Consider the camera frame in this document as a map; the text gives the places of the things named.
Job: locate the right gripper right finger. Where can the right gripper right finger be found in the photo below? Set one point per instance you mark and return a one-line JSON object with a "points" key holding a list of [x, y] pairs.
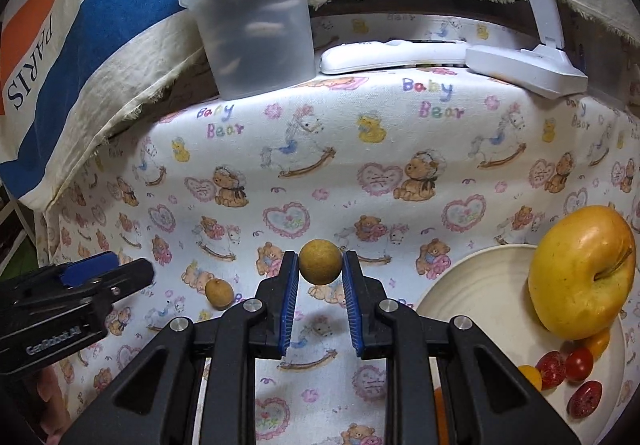
{"points": [[362, 295]]}

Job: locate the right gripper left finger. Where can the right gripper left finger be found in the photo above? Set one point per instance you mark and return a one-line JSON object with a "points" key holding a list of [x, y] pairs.
{"points": [[272, 334]]}

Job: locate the tan longan fruit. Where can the tan longan fruit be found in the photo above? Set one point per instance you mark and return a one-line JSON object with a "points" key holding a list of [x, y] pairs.
{"points": [[219, 294], [320, 262]]}

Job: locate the orange mandarin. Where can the orange mandarin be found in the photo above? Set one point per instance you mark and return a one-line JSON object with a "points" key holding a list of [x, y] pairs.
{"points": [[441, 417]]}

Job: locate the dark red small apple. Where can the dark red small apple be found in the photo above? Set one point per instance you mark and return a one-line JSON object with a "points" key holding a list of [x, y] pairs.
{"points": [[552, 370]]}

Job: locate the large yellow apple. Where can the large yellow apple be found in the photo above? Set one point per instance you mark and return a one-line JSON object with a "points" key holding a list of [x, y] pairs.
{"points": [[582, 272]]}

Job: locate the red cherry tomato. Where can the red cherry tomato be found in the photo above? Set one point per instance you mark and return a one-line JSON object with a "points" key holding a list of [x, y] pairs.
{"points": [[578, 365]]}

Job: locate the small dark red fruit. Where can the small dark red fruit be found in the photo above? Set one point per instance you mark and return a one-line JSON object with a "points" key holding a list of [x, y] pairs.
{"points": [[585, 400]]}

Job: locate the person's left hand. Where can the person's left hand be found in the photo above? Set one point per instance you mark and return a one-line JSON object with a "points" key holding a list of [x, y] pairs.
{"points": [[56, 418]]}

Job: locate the cream round plate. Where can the cream round plate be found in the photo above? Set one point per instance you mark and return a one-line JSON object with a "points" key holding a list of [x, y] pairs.
{"points": [[490, 286]]}

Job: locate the baby bear printed cloth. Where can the baby bear printed cloth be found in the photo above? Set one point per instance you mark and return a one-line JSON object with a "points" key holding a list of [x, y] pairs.
{"points": [[414, 169]]}

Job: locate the small orange kumquat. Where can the small orange kumquat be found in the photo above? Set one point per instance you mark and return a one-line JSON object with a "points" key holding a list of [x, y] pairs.
{"points": [[533, 375]]}

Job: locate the white remote control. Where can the white remote control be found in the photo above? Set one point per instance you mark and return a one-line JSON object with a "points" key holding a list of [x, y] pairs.
{"points": [[371, 55]]}

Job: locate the small yellow-orange kumquat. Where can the small yellow-orange kumquat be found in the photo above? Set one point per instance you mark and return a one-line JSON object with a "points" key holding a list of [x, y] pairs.
{"points": [[597, 344]]}

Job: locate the striped Paris towel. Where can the striped Paris towel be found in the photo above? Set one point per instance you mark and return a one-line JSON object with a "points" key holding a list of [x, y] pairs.
{"points": [[71, 70]]}

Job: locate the translucent plastic container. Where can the translucent plastic container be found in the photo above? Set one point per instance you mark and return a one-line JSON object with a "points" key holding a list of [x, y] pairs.
{"points": [[255, 46]]}

